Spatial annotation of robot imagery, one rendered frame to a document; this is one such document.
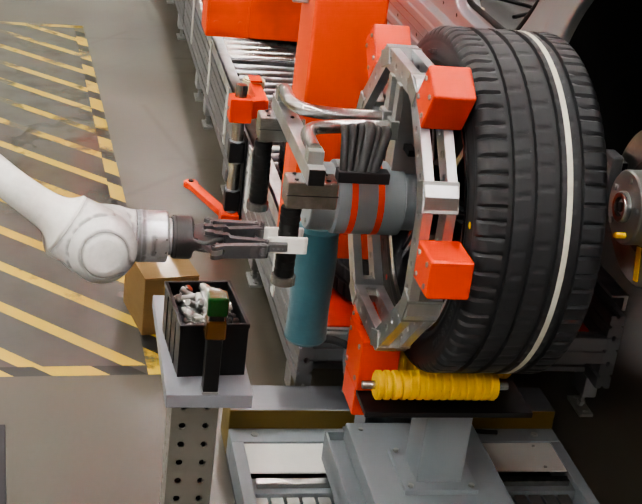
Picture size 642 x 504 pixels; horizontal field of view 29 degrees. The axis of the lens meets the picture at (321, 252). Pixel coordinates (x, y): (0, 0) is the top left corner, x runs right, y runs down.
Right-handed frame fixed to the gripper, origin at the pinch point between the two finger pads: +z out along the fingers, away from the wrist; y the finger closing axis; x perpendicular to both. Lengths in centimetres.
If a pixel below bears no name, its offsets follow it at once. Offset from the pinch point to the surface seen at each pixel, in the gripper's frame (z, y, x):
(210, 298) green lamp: -10.8, -10.9, -17.1
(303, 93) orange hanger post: 13, -62, 8
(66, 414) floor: -35, -76, -83
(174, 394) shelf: -16.1, -11.2, -38.1
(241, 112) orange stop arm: 18, -182, -36
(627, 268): 75, -19, -12
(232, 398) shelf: -4.8, -10.9, -38.7
